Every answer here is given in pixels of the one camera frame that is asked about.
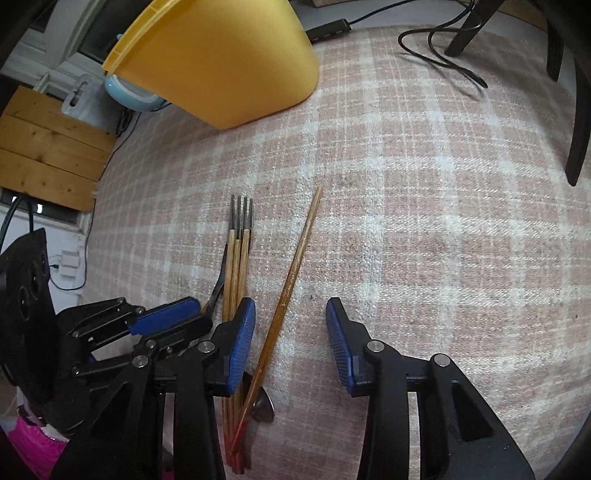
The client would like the patterned metal spoon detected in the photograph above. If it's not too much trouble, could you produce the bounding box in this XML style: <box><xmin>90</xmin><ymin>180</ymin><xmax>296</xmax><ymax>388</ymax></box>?
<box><xmin>248</xmin><ymin>373</ymin><xmax>276</xmax><ymax>424</ymax></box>

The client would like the grey spoon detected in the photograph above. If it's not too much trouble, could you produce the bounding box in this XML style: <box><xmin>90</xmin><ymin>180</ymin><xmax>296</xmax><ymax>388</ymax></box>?
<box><xmin>201</xmin><ymin>247</ymin><xmax>230</xmax><ymax>317</ymax></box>

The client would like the white charger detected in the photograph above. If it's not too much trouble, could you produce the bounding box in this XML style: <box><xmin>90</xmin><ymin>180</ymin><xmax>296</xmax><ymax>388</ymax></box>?
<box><xmin>54</xmin><ymin>249</ymin><xmax>81</xmax><ymax>278</ymax></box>

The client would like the pink plaid blanket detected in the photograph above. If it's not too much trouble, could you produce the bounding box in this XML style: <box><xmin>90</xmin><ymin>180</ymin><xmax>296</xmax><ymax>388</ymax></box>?
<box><xmin>85</xmin><ymin>25</ymin><xmax>591</xmax><ymax>480</ymax></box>

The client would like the wooden plank board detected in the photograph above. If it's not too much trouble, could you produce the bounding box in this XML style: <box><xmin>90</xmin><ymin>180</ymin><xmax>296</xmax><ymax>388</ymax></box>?
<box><xmin>0</xmin><ymin>87</ymin><xmax>116</xmax><ymax>212</ymax></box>

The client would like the person's left forearm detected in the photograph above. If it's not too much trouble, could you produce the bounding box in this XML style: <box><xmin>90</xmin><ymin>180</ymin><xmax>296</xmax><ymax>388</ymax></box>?
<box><xmin>0</xmin><ymin>388</ymin><xmax>70</xmax><ymax>480</ymax></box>

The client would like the white plastic object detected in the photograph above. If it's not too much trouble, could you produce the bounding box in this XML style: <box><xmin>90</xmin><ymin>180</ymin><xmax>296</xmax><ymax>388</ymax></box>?
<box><xmin>61</xmin><ymin>74</ymin><xmax>95</xmax><ymax>118</ymax></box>

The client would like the white window frame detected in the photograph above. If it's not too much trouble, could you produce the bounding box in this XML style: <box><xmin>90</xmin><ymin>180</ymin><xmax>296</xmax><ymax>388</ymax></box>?
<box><xmin>2</xmin><ymin>0</ymin><xmax>139</xmax><ymax>100</ymax></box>

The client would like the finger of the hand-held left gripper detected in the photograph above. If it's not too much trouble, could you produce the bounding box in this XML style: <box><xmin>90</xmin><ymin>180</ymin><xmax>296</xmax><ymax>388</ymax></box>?
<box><xmin>69</xmin><ymin>296</ymin><xmax>201</xmax><ymax>342</ymax></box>
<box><xmin>71</xmin><ymin>316</ymin><xmax>213</xmax><ymax>376</ymax></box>

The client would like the light blue lunch box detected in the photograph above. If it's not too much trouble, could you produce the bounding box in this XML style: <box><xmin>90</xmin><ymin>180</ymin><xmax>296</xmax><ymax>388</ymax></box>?
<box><xmin>104</xmin><ymin>74</ymin><xmax>169</xmax><ymax>112</ymax></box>

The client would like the black usb hub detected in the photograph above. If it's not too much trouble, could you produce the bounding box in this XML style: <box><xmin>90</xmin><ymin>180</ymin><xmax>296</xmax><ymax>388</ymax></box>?
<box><xmin>305</xmin><ymin>18</ymin><xmax>352</xmax><ymax>44</ymax></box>

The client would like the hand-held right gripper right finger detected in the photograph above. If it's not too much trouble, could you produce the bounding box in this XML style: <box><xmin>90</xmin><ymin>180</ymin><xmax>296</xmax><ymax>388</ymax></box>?
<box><xmin>325</xmin><ymin>298</ymin><xmax>536</xmax><ymax>480</ymax></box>

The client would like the yellow plastic bin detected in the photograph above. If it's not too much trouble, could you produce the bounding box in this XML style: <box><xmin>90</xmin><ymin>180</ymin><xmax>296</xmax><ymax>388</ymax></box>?
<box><xmin>102</xmin><ymin>0</ymin><xmax>320</xmax><ymax>131</ymax></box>

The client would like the plain wooden chopstick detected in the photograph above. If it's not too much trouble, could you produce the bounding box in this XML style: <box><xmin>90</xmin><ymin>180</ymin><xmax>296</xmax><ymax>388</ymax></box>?
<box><xmin>228</xmin><ymin>186</ymin><xmax>324</xmax><ymax>455</ymax></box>

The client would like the black cable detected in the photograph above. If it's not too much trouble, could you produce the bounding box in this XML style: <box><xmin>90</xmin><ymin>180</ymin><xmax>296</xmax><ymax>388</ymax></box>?
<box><xmin>398</xmin><ymin>0</ymin><xmax>489</xmax><ymax>88</ymax></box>

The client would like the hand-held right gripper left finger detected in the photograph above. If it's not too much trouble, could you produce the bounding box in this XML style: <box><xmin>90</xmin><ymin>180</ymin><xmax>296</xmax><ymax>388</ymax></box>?
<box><xmin>48</xmin><ymin>298</ymin><xmax>257</xmax><ymax>480</ymax></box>

